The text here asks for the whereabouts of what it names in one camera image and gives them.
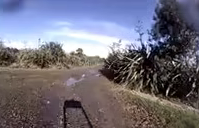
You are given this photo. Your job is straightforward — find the puddle of water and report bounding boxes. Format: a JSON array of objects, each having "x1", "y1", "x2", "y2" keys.
[{"x1": 63, "y1": 72, "x2": 103, "y2": 88}]

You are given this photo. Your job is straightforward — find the clump of flax and trees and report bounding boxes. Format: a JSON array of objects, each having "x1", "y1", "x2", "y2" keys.
[{"x1": 99, "y1": 0, "x2": 199, "y2": 110}]

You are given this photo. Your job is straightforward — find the row of flax bushes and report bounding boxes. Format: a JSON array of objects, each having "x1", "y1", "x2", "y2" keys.
[{"x1": 0, "y1": 37, "x2": 106, "y2": 70}]

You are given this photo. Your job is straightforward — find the muddy brown dirt track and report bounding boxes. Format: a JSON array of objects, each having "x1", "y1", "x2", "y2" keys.
[{"x1": 0, "y1": 64, "x2": 145, "y2": 128}]

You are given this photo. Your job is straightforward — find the green grass field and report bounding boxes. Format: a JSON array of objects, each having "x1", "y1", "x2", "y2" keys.
[{"x1": 109, "y1": 81, "x2": 199, "y2": 128}]

